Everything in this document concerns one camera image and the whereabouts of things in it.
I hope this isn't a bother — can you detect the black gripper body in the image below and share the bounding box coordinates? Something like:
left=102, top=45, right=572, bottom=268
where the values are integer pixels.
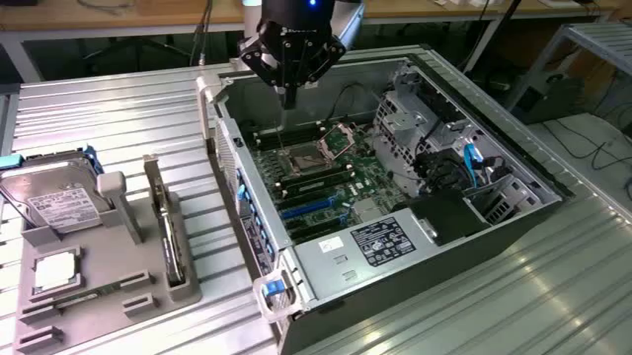
left=257, top=0, right=338, bottom=56

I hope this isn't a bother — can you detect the black graphics card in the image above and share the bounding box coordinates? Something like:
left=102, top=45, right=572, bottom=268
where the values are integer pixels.
left=142, top=154, right=193, bottom=289

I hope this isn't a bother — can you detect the black RAM slot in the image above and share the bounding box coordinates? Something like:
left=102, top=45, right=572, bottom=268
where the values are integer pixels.
left=260, top=133, right=322, bottom=152
left=254, top=128, right=317, bottom=144

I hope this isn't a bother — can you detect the black expansion slot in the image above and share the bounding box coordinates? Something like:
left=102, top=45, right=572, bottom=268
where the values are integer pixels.
left=289, top=217, right=346, bottom=240

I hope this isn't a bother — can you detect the metal socket cover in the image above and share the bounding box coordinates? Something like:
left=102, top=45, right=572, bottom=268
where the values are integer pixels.
left=316, top=124, right=357, bottom=156

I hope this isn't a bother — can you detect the metal disk bay cage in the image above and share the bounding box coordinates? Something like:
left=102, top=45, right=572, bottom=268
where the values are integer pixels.
left=373, top=61, right=475, bottom=197

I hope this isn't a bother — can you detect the black office chair base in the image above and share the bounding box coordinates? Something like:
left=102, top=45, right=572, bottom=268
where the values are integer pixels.
left=82, top=35, right=194, bottom=71

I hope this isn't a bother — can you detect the CPU socket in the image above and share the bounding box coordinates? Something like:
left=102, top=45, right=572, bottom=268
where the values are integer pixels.
left=286, top=142, right=332, bottom=175

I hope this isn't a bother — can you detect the green motherboard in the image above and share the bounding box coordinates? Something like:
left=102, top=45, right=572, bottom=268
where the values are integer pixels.
left=249, top=121, right=411, bottom=245

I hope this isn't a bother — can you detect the green RAM stick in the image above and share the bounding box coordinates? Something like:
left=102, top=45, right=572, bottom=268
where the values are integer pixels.
left=28, top=284, right=125, bottom=308
left=278, top=172, right=354, bottom=195

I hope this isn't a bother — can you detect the silver chipset heatsink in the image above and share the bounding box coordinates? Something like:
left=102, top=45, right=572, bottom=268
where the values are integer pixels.
left=353, top=197, right=392, bottom=219

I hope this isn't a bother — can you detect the dark grey floor device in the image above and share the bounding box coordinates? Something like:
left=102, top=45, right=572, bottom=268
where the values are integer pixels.
left=523, top=73, right=588, bottom=125

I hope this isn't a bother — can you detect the grey power supply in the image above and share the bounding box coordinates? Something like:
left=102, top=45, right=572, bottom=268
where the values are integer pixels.
left=294, top=209, right=441, bottom=300

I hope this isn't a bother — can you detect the grey metal shelf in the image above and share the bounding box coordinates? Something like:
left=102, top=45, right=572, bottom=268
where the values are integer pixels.
left=503, top=21, right=632, bottom=112

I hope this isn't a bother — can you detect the silver hard disk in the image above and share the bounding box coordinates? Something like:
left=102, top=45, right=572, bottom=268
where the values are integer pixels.
left=0, top=155, right=113, bottom=234

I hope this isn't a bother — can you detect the blue disk carrier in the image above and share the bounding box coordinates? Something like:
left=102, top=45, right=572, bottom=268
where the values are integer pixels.
left=0, top=145, right=106, bottom=177

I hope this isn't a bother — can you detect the open black PC case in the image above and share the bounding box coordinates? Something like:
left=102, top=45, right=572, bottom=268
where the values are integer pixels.
left=195, top=43, right=578, bottom=355

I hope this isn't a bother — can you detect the grey parts rack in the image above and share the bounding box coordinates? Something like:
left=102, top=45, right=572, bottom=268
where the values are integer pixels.
left=14, top=172, right=202, bottom=352

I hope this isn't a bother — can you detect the silver CPU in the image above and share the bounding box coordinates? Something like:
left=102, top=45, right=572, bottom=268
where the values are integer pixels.
left=32, top=253, right=81, bottom=288

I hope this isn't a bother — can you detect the grey hanging cable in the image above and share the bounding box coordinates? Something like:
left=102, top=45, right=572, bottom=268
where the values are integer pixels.
left=190, top=10, right=211, bottom=70

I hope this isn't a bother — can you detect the wooden desk white frame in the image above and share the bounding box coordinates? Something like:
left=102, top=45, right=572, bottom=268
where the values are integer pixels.
left=0, top=0, right=619, bottom=82

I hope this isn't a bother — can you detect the grey coiled cable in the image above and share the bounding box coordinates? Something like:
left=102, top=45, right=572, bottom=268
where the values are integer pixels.
left=77, top=0, right=133, bottom=16

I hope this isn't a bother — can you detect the black wire bundle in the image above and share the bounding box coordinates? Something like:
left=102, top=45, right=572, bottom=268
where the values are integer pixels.
left=415, top=151, right=468, bottom=193

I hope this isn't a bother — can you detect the blue disk wire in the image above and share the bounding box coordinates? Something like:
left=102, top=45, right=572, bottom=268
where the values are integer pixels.
left=464, top=143, right=483, bottom=189

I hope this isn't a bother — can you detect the black table cable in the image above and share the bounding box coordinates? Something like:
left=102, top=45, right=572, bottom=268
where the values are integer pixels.
left=543, top=121, right=632, bottom=171

